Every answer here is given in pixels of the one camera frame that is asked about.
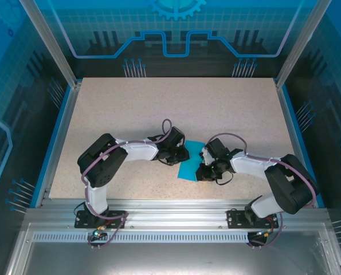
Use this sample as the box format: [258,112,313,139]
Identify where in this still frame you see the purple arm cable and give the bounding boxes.
[83,119,173,250]
[206,132,317,249]

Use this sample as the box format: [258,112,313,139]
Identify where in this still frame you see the thin black right gripper wire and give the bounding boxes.
[217,171,235,187]

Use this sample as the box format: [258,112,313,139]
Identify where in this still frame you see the aluminium mounting rail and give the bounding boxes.
[25,199,330,229]

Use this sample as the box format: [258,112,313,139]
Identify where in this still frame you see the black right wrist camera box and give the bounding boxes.
[199,137,232,166]

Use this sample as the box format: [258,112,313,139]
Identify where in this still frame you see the blue paper sheet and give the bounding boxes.
[177,140,205,182]

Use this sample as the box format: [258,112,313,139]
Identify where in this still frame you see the grey metal tray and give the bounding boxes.
[3,223,341,275]

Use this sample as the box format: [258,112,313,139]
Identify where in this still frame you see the slotted metal cable duct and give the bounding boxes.
[32,232,313,244]

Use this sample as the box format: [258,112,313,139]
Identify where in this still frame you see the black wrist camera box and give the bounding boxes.
[166,125,186,147]
[199,137,232,166]

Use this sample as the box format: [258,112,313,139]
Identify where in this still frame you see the aluminium frame post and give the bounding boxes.
[19,0,83,89]
[274,0,331,89]

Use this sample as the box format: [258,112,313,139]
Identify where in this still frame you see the aluminium side rail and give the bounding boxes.
[274,80,325,209]
[29,81,84,209]

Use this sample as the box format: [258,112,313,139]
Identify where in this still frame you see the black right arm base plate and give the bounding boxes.
[226,209,280,230]

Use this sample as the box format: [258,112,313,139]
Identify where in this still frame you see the cable connector with orange wires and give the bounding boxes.
[255,228,275,239]

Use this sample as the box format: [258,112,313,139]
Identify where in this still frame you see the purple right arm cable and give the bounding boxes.
[206,132,317,249]

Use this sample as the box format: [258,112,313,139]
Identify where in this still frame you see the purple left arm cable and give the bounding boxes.
[83,119,173,250]

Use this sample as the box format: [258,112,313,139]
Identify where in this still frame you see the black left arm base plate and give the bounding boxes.
[74,210,128,230]

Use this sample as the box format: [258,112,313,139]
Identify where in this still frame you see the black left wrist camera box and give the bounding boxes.
[166,125,186,147]

